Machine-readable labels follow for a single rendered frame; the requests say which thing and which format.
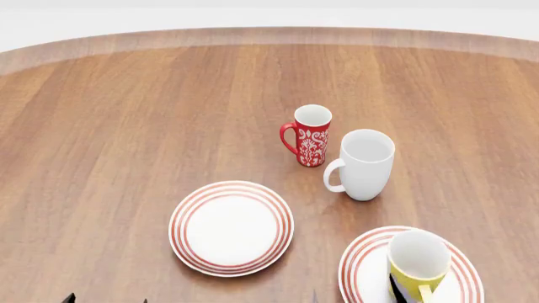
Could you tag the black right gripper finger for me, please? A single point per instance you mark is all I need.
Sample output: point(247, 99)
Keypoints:
point(314, 299)
point(396, 292)

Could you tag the white plate with red rings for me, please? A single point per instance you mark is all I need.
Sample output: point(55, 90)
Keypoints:
point(366, 271)
point(231, 230)

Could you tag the red patterned tall mug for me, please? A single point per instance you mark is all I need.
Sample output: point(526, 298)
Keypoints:
point(312, 145)

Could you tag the yellow and white mug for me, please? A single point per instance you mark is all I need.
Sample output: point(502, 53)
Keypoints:
point(419, 255)

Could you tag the plain white mug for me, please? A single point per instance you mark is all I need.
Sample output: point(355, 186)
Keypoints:
point(365, 176)

